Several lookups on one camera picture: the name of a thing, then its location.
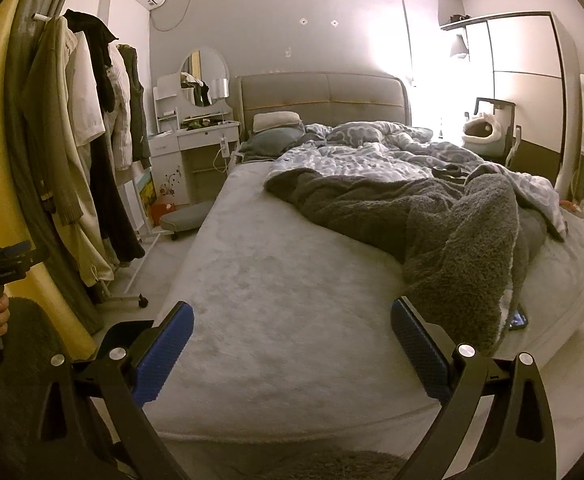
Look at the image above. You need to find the landscape painting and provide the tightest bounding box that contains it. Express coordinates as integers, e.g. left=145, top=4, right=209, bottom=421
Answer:
left=133, top=170, right=159, bottom=218

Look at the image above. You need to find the round mirror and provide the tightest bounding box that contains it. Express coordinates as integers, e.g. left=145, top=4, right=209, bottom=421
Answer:
left=179, top=47, right=230, bottom=108

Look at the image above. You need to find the grey upholstered bed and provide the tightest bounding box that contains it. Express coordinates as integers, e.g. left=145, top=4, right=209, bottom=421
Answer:
left=142, top=72, right=584, bottom=480

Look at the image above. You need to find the long black garment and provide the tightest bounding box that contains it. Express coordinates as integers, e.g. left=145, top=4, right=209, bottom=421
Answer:
left=89, top=130, right=145, bottom=266

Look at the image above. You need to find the white wardrobe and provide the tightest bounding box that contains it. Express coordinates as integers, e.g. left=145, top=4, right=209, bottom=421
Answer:
left=442, top=10, right=580, bottom=191

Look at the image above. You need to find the short black garment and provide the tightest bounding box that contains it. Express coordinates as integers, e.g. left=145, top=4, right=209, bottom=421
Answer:
left=64, top=9, right=120, bottom=111

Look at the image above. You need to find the dark fuzzy garment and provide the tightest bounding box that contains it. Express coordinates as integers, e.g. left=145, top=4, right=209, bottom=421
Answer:
left=0, top=297, right=407, bottom=480

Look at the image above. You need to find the olive green coat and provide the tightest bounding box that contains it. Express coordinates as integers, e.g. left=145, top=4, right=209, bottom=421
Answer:
left=22, top=17, right=103, bottom=281

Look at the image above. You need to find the white puffer jacket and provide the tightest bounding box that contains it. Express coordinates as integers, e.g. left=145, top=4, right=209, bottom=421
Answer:
left=104, top=47, right=135, bottom=171

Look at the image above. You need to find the grey-blue pillow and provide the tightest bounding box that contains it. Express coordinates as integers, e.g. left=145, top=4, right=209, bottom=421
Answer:
left=242, top=127, right=313, bottom=157

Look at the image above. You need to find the dark green knit garment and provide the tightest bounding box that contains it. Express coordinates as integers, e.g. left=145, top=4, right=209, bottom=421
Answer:
left=119, top=45, right=151, bottom=171

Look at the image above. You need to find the grey wheeled footstool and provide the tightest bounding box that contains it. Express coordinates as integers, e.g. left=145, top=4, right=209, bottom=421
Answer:
left=159, top=204, right=215, bottom=241

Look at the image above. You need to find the blue patterned pillow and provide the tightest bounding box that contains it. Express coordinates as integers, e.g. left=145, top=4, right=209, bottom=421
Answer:
left=327, top=121, right=397, bottom=147

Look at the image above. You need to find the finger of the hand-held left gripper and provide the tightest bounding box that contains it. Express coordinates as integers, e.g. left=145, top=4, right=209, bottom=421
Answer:
left=0, top=240, right=33, bottom=262
left=0, top=247, right=50, bottom=277

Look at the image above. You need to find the white clothes rack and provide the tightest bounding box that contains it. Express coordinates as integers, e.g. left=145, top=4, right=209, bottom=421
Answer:
left=32, top=10, right=163, bottom=309

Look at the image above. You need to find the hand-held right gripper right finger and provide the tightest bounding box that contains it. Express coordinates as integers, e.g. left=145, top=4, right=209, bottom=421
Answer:
left=390, top=297, right=557, bottom=480

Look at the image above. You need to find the white dressing table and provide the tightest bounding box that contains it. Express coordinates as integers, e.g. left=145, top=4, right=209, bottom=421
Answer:
left=147, top=74, right=243, bottom=211

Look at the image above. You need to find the grey fleece blanket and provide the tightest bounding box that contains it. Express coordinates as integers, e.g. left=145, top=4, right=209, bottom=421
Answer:
left=264, top=162, right=547, bottom=356

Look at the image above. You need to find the red plastic container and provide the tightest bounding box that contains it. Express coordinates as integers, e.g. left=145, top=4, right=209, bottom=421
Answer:
left=149, top=197, right=177, bottom=226

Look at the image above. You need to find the white shirt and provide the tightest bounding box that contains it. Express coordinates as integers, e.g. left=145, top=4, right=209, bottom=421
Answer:
left=67, top=30, right=107, bottom=146

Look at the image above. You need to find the cream pillow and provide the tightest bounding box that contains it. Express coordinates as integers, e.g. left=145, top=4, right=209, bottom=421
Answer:
left=253, top=111, right=303, bottom=133

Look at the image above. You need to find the blue patterned duvet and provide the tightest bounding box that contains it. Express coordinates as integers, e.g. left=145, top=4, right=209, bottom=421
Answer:
left=272, top=121, right=570, bottom=241

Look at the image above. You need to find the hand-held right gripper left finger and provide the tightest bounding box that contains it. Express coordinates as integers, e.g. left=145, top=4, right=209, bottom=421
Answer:
left=37, top=301, right=195, bottom=480

